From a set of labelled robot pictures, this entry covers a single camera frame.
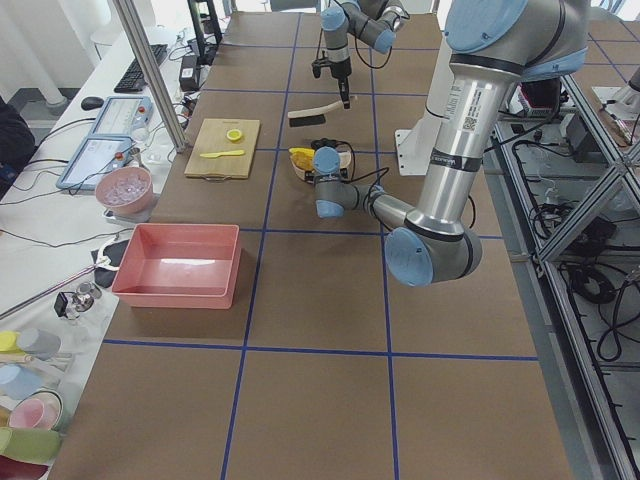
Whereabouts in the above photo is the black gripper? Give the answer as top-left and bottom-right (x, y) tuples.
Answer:
(333, 60), (351, 109)

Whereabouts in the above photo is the grey digital scale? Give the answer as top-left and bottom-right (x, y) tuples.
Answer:
(102, 197), (158, 225)

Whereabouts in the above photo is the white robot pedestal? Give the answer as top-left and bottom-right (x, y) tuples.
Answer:
(395, 35), (454, 176)

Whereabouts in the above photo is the upper blue teach pendant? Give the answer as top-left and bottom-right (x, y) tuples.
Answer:
(90, 96), (153, 136)

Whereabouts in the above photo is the pink plastic bin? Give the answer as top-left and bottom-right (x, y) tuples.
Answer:
(111, 223), (242, 309)

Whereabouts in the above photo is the pink bowl with ice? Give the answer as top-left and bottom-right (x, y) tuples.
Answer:
(95, 167), (154, 216)

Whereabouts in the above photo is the wooden cutting board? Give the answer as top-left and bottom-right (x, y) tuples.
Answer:
(184, 118), (261, 180)

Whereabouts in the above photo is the yellow toy corn cob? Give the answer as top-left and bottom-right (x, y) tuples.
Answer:
(289, 147), (315, 171)

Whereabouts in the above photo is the green plastic cup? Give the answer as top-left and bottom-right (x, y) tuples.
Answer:
(1, 427), (62, 464)

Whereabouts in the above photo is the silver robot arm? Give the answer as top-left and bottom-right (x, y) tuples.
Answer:
(313, 1), (590, 286)
(312, 1), (410, 109)

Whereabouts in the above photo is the grey plastic cup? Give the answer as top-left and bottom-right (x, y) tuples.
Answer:
(16, 328), (61, 360)

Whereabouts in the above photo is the lower blue teach pendant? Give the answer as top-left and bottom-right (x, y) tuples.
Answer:
(56, 135), (134, 192)

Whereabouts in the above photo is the black keyboard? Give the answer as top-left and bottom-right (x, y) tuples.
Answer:
(113, 44), (168, 94)

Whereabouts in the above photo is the black computer mouse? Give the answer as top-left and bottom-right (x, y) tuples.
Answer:
(80, 96), (104, 111)

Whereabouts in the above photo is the beige hand brush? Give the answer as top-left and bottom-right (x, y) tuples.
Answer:
(287, 95), (358, 128)

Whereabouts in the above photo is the beige plastic dustpan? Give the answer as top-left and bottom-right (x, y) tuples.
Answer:
(290, 151), (352, 184)

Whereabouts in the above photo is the aluminium frame post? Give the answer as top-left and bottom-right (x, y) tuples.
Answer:
(113, 0), (187, 153)

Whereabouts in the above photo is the pink plastic cup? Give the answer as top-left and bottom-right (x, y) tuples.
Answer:
(8, 397), (60, 430)

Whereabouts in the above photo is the yellow toy lemon slice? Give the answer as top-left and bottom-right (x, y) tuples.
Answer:
(226, 128), (244, 143)

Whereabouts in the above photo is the blue teach pendant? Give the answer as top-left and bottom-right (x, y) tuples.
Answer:
(56, 135), (134, 192)
(90, 96), (153, 136)

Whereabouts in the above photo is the yellow toy knife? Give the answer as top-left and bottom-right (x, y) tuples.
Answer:
(199, 149), (246, 159)

